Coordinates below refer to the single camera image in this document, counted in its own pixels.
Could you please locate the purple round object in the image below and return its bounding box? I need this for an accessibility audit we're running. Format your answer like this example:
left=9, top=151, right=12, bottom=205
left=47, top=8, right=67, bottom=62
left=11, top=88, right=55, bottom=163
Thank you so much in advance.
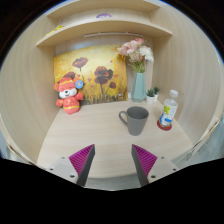
left=96, top=13, right=112, bottom=18

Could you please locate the round red coaster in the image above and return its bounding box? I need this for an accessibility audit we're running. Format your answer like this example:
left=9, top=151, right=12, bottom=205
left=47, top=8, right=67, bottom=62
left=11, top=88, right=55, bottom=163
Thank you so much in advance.
left=157, top=120, right=172, bottom=131

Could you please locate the pink white flower bouquet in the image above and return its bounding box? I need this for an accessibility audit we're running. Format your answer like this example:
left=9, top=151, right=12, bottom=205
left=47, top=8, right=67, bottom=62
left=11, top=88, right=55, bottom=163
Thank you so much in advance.
left=117, top=38, right=154, bottom=73

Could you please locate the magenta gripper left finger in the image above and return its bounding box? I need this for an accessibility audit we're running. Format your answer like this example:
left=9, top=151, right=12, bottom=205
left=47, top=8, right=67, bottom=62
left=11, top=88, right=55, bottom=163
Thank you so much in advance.
left=45, top=143, right=96, bottom=187

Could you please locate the small potted succulent left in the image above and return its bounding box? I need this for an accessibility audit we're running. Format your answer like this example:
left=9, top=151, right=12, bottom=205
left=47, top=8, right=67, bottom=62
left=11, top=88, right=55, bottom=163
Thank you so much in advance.
left=146, top=88, right=155, bottom=104

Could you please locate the small potted succulent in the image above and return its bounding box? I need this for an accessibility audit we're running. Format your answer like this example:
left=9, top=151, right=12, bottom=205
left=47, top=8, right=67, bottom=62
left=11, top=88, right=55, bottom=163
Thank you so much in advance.
left=146, top=88, right=155, bottom=104
left=153, top=86, right=160, bottom=102

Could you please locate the poppy flower painting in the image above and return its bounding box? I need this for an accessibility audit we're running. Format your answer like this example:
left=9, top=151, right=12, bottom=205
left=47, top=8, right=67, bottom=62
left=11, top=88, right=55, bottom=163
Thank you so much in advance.
left=54, top=44, right=128, bottom=105

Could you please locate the red plush toy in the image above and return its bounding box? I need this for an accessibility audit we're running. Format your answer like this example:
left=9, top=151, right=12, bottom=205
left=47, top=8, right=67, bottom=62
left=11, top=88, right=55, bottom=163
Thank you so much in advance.
left=54, top=77, right=84, bottom=115

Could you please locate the yellow object on shelf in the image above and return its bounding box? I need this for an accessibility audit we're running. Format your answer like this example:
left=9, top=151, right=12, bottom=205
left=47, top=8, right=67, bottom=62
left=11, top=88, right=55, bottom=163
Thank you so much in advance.
left=45, top=25, right=64, bottom=36

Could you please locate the teal vase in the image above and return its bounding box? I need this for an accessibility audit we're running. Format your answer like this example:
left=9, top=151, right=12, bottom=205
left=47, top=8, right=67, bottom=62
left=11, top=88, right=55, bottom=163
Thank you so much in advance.
left=131, top=73, right=146, bottom=103

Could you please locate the wooden shelf board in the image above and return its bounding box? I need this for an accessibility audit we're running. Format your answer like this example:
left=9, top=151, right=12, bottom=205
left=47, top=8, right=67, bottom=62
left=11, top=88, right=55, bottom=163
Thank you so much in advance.
left=36, top=18, right=172, bottom=47

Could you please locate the small potted succulent right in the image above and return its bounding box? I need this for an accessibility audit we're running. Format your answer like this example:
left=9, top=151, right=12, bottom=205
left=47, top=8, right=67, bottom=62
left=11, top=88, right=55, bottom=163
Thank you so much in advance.
left=153, top=86, right=160, bottom=102

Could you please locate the grey ceramic mug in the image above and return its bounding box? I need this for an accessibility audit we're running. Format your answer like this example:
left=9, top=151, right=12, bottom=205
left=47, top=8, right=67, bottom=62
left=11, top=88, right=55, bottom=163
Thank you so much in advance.
left=119, top=106, right=149, bottom=136

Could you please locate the clear plastic water bottle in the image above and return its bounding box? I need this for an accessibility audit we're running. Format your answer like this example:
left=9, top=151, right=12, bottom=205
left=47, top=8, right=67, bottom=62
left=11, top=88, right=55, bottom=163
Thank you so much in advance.
left=159, top=90, right=178, bottom=126

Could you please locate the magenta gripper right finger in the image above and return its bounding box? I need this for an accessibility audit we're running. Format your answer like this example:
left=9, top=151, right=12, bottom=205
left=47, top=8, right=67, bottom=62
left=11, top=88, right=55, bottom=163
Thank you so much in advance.
left=130, top=143, right=179, bottom=187

